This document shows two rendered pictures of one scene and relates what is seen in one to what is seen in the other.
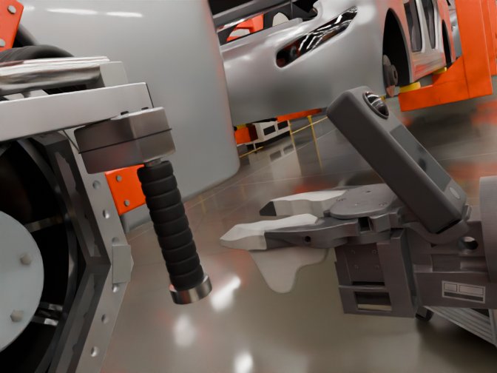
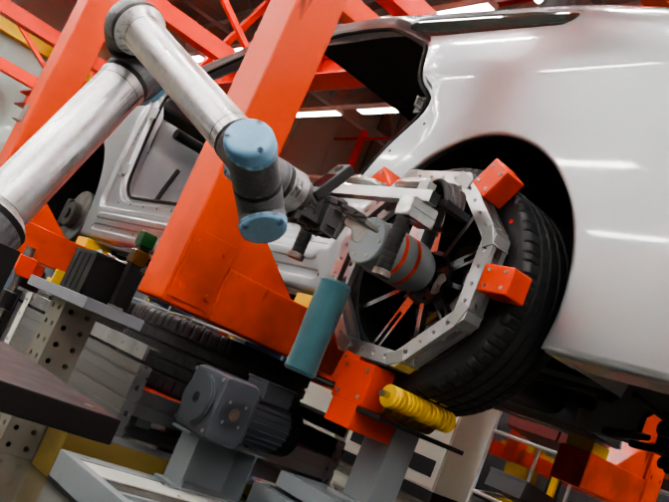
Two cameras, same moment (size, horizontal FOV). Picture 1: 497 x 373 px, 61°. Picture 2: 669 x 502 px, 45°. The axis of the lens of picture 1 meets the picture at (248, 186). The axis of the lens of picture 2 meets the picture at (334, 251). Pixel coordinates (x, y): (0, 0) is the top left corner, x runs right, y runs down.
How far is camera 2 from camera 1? 198 cm
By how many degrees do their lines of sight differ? 110
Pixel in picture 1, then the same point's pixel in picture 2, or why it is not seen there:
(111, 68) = (423, 182)
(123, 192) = (486, 278)
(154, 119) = (407, 198)
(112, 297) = (442, 326)
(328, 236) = not seen: hidden behind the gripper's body
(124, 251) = (462, 308)
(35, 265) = (378, 245)
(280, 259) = not seen: hidden behind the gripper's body
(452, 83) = not seen: outside the picture
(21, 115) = (388, 191)
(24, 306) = (368, 254)
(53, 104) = (397, 190)
